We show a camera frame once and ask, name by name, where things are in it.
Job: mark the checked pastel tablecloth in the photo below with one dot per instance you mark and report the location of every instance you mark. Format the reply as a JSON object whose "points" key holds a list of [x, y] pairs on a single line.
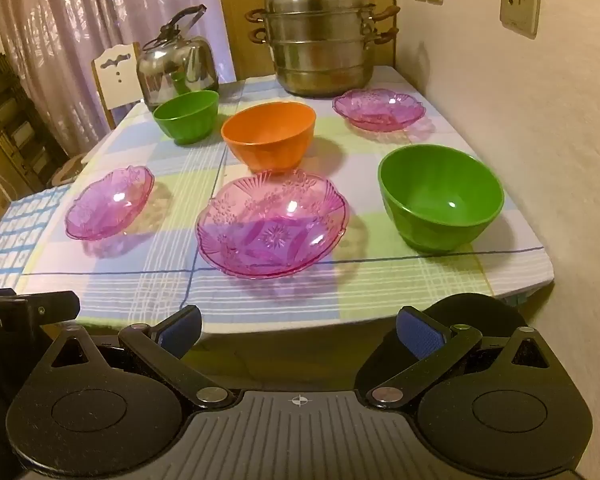
{"points": [[360, 280]]}

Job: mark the dark storage rack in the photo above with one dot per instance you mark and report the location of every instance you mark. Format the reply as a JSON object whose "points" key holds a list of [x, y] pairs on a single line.
{"points": [[10, 125]]}

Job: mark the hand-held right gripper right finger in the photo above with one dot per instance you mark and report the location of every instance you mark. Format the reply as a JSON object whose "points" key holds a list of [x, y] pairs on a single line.
{"points": [[420, 332]]}

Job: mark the steel steamer pot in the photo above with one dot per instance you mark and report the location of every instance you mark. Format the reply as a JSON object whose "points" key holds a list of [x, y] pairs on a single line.
{"points": [[320, 45]]}

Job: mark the blue white checked cloth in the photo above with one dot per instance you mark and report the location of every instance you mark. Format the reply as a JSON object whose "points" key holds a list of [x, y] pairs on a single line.
{"points": [[20, 230]]}

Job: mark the wall power socket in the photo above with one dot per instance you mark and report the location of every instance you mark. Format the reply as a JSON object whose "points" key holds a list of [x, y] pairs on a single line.
{"points": [[520, 5]]}

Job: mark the small green plastic bowl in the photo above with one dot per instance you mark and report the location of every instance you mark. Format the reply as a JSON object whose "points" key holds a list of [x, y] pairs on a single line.
{"points": [[187, 117]]}

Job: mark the pale purple curtain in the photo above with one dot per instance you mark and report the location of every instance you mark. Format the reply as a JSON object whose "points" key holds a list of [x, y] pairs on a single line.
{"points": [[80, 15]]}

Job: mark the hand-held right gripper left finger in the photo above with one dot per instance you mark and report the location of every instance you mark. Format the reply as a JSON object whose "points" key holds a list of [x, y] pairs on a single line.
{"points": [[179, 332]]}

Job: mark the steel kettle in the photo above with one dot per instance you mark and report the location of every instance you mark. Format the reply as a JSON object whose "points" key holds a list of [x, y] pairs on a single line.
{"points": [[177, 67]]}

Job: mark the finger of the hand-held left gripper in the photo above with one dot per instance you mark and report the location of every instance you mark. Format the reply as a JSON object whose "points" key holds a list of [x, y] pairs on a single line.
{"points": [[55, 307]]}

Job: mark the orange plastic bowl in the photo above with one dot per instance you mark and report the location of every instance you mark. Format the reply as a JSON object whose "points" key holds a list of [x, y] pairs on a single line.
{"points": [[270, 140]]}

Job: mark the small pink glass plate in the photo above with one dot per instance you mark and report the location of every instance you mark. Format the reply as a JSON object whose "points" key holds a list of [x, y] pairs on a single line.
{"points": [[107, 205], [377, 110]]}

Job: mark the white wooden chair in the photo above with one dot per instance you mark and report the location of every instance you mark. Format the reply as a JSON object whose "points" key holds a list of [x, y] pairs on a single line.
{"points": [[115, 77]]}

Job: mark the large green plastic bowl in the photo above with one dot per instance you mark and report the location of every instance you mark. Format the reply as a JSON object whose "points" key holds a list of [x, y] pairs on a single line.
{"points": [[440, 195]]}

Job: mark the large pink glass plate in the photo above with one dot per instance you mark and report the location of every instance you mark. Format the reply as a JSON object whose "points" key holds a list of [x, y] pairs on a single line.
{"points": [[272, 225]]}

